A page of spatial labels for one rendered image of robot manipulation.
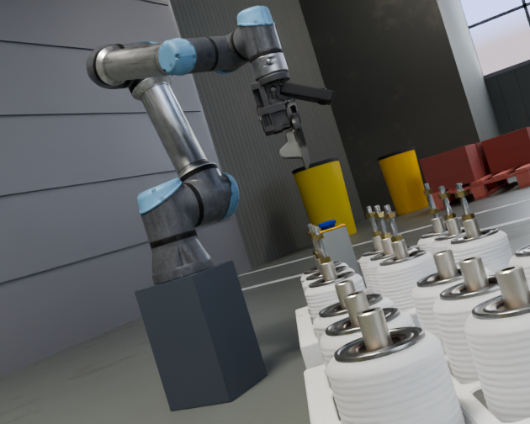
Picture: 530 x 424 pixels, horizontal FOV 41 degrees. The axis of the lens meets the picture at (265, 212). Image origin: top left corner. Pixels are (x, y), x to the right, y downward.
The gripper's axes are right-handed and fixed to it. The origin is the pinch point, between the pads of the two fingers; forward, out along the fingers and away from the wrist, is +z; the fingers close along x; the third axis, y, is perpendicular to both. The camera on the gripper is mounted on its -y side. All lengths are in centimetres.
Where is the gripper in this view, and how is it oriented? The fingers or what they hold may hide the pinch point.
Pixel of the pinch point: (308, 162)
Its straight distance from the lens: 153.4
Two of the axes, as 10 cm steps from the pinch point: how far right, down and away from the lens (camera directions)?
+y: -9.6, 2.9, 0.2
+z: 2.9, 9.6, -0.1
